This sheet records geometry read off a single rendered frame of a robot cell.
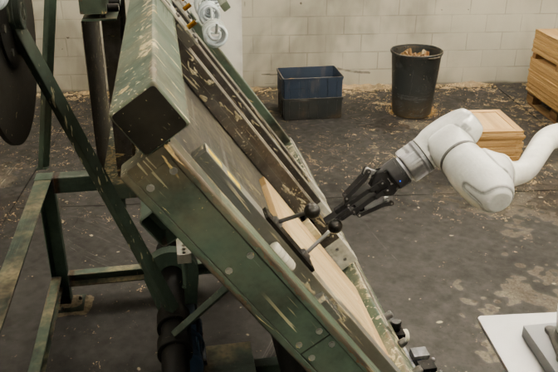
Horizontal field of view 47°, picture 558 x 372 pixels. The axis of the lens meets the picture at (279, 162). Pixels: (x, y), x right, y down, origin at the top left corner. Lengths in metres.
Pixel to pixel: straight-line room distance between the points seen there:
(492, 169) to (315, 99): 4.94
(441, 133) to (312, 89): 4.79
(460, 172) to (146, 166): 0.72
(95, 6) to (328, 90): 4.05
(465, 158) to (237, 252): 0.58
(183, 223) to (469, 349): 2.57
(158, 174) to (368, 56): 6.37
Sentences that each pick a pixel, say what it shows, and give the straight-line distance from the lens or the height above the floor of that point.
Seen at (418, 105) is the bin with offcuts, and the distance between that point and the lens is 6.54.
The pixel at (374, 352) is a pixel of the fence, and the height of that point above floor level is 1.06.
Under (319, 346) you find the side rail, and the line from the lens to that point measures 1.43.
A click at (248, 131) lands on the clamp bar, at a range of 2.12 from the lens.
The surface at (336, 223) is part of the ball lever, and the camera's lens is 1.60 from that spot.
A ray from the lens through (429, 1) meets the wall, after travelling 7.48.
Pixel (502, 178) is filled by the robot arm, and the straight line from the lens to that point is 1.50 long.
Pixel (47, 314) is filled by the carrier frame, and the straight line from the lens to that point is 3.58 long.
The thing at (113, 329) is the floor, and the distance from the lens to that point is 3.69.
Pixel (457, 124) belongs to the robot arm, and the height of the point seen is 1.68.
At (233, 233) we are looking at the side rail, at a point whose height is 1.61.
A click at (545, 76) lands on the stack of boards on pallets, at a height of 0.39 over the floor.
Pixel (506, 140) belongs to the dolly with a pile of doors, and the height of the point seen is 0.33.
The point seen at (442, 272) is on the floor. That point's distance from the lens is 4.15.
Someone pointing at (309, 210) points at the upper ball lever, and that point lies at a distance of 1.47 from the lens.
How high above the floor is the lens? 2.23
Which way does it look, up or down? 24 degrees down
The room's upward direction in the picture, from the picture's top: straight up
